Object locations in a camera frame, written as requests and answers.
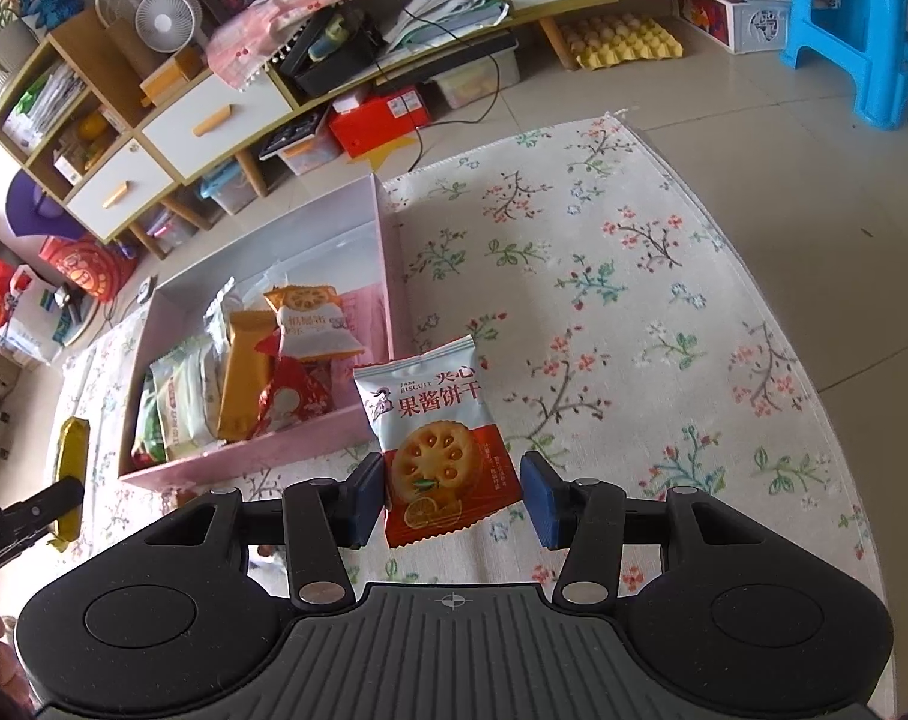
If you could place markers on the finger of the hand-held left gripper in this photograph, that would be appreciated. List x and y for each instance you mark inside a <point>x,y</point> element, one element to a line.
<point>48,506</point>

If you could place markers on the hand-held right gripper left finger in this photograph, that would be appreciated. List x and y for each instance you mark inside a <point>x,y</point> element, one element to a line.
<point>367,502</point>

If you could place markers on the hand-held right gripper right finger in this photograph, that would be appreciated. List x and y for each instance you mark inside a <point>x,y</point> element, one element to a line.
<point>540,502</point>

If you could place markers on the gold snack packet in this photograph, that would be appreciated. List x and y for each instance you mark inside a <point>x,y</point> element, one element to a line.
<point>71,450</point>

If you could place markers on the red white biscuit packet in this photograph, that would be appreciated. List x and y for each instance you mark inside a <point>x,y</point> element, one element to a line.
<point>439,420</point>

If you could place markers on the red white candy packet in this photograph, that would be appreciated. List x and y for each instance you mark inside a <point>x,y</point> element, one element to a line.
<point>292,397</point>

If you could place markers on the yellow orange snack packet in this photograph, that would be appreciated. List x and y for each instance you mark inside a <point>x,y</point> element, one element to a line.
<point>245,382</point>

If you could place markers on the white green snack packet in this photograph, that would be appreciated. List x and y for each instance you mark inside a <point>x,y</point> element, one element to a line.
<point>187,405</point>

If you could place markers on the orange white biscuit packet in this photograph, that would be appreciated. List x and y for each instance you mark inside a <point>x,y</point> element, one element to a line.
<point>311,322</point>

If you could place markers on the clear packet with white roll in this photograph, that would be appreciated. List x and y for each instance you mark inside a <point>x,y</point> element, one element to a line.
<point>220,315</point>

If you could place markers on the pink cardboard box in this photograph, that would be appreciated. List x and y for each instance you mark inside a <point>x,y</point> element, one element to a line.
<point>304,232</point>

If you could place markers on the white printed bag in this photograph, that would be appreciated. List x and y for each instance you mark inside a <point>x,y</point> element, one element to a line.
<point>37,319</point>

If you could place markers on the floral white mat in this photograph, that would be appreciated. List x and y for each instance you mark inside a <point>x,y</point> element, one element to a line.
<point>611,277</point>

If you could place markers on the red printed bag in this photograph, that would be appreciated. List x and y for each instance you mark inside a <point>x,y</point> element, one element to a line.
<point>86,270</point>

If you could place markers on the purple lid storage bin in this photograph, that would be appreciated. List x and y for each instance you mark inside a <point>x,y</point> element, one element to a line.
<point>168,229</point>

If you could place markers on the small wooden drawer cabinet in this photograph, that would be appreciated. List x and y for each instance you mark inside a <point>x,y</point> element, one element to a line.
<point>116,191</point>

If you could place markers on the blue lid storage bin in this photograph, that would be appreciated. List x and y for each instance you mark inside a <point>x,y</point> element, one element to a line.
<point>232,191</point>

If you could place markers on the clear bin with black keyboard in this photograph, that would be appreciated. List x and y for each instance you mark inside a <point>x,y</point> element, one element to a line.
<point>304,146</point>

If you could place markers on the red cardboard box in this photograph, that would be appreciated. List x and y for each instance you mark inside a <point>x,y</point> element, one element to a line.
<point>371,124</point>

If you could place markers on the wide wooden drawer cabinet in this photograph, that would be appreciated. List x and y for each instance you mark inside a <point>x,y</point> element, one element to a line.
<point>214,124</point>

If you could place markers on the clear storage bin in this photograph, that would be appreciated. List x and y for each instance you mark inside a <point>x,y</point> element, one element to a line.
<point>472,82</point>

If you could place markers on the black open box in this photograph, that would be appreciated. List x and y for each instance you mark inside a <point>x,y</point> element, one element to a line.
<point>326,64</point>

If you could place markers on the orange cardboard box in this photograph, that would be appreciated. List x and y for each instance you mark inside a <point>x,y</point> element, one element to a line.
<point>170,75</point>

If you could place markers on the yellow egg tray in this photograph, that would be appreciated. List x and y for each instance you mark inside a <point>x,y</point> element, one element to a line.
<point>619,41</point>

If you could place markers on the pink checked cloth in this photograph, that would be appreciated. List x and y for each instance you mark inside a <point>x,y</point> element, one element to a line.
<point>274,22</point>

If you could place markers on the stack of papers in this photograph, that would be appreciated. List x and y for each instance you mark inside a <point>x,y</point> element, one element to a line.
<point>439,11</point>

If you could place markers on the white desk fan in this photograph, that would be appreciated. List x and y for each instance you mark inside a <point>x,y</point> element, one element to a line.
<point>168,19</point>

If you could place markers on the white printed carton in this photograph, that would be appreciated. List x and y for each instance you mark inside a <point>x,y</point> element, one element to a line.
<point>754,19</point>

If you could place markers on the blue plastic stool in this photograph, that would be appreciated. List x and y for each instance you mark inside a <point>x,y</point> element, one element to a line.
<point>866,37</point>

